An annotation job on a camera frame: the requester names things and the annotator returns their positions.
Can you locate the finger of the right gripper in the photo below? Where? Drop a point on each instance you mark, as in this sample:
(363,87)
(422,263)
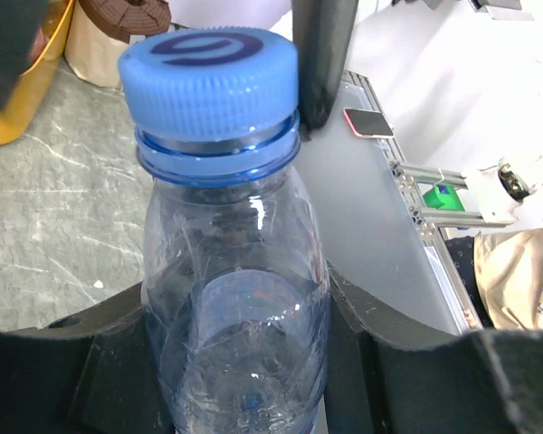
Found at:
(20,21)
(321,31)

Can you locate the clear blue water bottle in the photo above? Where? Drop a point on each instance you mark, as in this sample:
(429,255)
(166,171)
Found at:
(236,292)

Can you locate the yellow plastic basket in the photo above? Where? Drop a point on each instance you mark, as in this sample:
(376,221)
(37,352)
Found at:
(34,83)

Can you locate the aluminium frame rail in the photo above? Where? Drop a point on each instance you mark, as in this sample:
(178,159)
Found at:
(486,205)

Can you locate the person in beige clothing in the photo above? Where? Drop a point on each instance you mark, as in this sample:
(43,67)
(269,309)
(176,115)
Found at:
(503,275)

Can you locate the pink smartphone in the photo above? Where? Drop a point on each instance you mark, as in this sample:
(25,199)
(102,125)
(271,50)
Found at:
(368,123)

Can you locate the green plastic block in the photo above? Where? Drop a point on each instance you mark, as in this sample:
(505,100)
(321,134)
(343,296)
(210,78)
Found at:
(443,197)

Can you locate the blue bottle cap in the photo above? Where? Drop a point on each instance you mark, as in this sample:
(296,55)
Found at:
(207,85)

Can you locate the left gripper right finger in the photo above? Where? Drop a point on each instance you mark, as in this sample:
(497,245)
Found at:
(388,373)

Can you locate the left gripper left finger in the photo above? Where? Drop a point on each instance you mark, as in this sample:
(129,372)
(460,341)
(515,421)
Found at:
(89,372)

